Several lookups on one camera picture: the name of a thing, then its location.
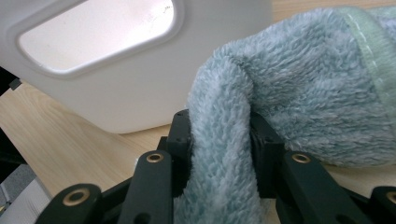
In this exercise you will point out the light blue fluffy cloth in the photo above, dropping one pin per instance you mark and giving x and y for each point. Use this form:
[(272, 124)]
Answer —
[(295, 93)]

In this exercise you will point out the white plastic bin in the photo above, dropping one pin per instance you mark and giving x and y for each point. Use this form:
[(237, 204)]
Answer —
[(140, 93)]

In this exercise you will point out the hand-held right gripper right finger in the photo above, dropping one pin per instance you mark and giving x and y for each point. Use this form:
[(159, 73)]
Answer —
[(266, 155)]

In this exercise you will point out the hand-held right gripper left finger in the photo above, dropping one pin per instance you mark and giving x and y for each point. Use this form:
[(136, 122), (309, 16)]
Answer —
[(180, 146)]

